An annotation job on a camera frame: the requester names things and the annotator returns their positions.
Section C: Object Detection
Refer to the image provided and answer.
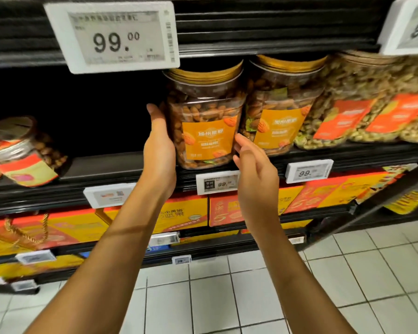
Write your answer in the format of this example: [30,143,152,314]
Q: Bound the person's right hand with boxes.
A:
[232,133,281,234]

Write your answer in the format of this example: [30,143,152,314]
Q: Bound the person's left hand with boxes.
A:
[141,103,177,202]

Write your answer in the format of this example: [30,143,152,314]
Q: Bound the row of small cashew jars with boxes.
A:
[0,116,71,188]

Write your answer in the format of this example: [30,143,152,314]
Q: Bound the black metal store shelf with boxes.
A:
[0,0,418,296]

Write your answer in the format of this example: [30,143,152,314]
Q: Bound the person's left forearm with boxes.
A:
[24,191,170,334]

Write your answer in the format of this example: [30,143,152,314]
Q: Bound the person's right forearm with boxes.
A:
[247,219,356,334]

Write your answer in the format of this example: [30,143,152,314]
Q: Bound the orange yellow gift box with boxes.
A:
[209,184,304,227]

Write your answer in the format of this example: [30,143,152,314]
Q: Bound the red orange gift box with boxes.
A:
[282,163,412,213]

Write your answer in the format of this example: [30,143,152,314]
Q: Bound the large white price tag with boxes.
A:
[378,0,418,56]
[44,2,180,74]

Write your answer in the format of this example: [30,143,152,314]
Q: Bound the yellow packaged goods stack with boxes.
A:
[382,183,418,216]

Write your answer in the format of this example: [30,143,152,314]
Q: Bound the flat yellow box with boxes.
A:
[0,255,85,281]

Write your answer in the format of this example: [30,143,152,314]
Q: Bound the orange chain-print gift box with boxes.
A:
[0,208,109,258]

